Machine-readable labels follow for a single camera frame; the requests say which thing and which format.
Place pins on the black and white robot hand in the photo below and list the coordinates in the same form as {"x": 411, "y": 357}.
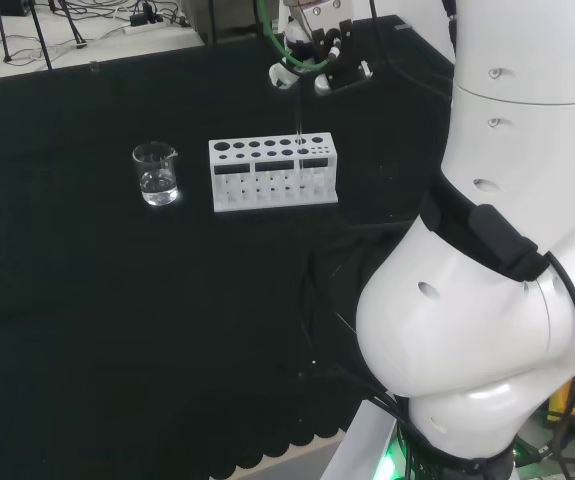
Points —
{"x": 324, "y": 15}

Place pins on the clear glass rod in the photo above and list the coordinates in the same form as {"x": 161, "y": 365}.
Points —
{"x": 298, "y": 120}

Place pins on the white test tube rack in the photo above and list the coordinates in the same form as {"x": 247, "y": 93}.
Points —
{"x": 272, "y": 165}

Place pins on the small cloth clamp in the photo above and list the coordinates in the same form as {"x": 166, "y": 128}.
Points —
{"x": 402, "y": 25}
{"x": 93, "y": 67}

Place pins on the dark grey box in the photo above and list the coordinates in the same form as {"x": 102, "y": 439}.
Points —
{"x": 227, "y": 17}

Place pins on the clear glass beaker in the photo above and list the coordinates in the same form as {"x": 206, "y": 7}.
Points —
{"x": 157, "y": 192}

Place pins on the black tripod leg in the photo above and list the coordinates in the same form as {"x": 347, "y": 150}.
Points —
{"x": 41, "y": 40}
{"x": 73, "y": 25}
{"x": 3, "y": 35}

